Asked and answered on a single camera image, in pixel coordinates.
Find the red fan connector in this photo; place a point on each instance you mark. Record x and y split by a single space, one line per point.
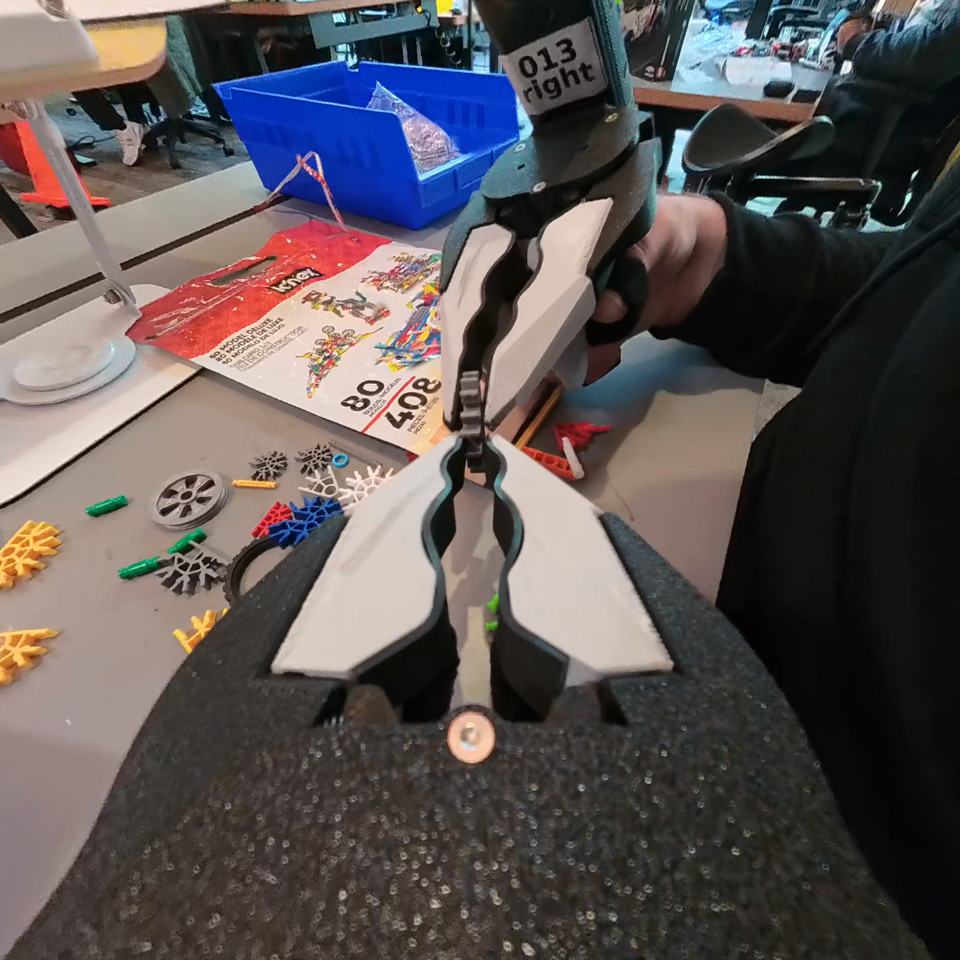
271 519

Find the grey wheel hub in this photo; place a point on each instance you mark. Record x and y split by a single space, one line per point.
189 499

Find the background wooden table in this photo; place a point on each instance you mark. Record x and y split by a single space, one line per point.
720 101

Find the black chair armrest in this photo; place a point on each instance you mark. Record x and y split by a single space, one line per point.
750 142

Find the plain blue plastic bin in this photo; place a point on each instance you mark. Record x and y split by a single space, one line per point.
337 142

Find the dark printed box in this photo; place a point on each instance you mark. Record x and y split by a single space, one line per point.
660 37

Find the red white ribbon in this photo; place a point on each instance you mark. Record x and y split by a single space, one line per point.
307 176

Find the black rubber tyre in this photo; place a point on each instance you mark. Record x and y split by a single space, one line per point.
238 562

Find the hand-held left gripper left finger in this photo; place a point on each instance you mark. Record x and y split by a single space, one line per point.
352 592

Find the short green rod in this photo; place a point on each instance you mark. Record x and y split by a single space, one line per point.
106 506
139 568
186 540

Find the printed construction toy bag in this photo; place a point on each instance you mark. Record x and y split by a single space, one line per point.
300 315

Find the dark grey snowflake connector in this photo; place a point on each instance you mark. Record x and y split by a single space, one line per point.
470 405
268 465
315 457

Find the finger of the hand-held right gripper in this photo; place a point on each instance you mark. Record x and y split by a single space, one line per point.
566 277
469 300

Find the light grey fan connector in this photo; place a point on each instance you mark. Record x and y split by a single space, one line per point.
322 484

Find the clear bag of parts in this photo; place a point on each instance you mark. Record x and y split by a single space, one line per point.
416 131

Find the white rod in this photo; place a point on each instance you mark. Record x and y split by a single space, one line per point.
574 454

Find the stand base disc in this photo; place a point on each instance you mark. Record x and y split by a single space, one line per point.
60 367

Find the blue snowflake connector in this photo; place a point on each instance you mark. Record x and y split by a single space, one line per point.
307 519

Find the orange ladder connector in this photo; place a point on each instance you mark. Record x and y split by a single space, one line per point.
547 456

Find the white base board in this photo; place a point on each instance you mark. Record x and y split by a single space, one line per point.
90 435

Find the short orange rod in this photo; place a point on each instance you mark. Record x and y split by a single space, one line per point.
255 484

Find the white snowflake connector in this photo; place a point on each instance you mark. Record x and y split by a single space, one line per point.
367 484

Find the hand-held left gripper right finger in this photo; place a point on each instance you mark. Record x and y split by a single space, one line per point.
577 592

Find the yellow fan connector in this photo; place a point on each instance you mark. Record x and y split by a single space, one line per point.
22 651
196 630
26 551

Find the lime rod with yellow clip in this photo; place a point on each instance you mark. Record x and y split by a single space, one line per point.
491 611

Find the long yellow rod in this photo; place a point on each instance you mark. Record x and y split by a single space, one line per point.
541 414

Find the orange traffic cone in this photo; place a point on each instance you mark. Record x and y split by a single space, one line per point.
30 172

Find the person's right hand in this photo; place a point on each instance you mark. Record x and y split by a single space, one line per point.
686 255

